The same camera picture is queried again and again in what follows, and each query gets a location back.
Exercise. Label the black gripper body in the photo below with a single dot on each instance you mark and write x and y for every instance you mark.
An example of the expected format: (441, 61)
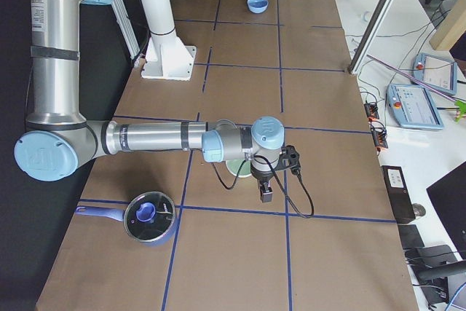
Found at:
(261, 180)

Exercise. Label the far teach pendant tablet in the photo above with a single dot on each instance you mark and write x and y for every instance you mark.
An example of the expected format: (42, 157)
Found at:
(437, 72)

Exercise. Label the teach pendant tablet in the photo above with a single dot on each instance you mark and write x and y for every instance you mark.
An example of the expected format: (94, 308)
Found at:
(437, 72)
(412, 107)

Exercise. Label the white pedestal column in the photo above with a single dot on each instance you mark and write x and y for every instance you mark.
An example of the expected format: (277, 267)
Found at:
(167, 57)

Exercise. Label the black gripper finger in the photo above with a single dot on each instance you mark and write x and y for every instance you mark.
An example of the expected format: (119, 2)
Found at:
(266, 194)

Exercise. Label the near teach pendant tablet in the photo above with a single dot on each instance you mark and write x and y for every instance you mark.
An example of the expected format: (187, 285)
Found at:
(412, 107)

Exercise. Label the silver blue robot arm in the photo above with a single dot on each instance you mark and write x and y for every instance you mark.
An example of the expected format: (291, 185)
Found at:
(59, 139)

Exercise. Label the reacher grabber stick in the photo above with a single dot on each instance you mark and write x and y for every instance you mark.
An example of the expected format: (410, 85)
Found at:
(458, 103)

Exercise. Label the black monitor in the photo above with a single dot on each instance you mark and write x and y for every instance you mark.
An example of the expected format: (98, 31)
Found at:
(447, 196)

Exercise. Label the black box on desk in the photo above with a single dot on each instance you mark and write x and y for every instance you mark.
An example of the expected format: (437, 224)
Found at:
(398, 194)

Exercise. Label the blue bowl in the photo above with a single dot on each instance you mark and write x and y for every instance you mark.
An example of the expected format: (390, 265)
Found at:
(257, 6)

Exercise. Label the green bowl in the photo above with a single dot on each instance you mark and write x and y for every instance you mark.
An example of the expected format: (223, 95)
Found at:
(240, 168)

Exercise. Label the aluminium frame post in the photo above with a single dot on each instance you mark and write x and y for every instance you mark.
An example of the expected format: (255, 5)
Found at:
(381, 10)

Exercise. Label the blue saucepan with glass lid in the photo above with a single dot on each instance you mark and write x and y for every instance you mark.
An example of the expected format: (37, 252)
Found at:
(150, 218)

